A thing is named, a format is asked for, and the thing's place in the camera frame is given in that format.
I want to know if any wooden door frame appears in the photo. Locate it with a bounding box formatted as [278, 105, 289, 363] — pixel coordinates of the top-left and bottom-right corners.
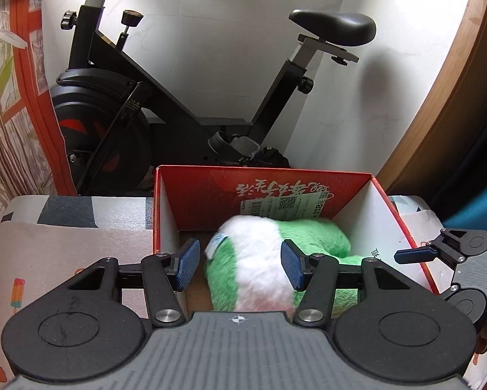
[375, 0, 487, 201]

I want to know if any red strawberry print cardboard box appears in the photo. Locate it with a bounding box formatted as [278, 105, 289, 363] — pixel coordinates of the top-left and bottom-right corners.
[152, 164, 441, 321]

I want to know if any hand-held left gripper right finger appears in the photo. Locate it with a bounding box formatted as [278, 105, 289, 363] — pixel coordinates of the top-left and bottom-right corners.
[281, 240, 420, 328]

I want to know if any bamboo print curtain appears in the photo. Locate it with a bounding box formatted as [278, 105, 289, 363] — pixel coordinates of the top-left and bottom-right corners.
[0, 0, 77, 220]

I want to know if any black exercise bike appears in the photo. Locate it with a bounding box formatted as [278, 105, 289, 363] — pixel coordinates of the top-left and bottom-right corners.
[48, 0, 378, 198]

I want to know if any black sneaker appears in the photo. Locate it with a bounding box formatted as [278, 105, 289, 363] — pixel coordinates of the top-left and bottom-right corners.
[249, 146, 291, 169]

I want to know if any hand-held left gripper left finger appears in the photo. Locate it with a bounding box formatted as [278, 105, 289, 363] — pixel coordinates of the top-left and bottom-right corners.
[67, 239, 201, 328]

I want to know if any green and white plush toy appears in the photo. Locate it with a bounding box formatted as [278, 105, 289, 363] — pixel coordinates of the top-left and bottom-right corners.
[203, 213, 364, 319]

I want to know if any blue curtain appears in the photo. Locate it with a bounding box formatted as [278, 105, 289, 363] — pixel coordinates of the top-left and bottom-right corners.
[434, 101, 487, 237]

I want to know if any cartoon print play mat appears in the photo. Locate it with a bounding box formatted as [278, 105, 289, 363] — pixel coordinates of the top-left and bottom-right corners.
[0, 194, 487, 390]

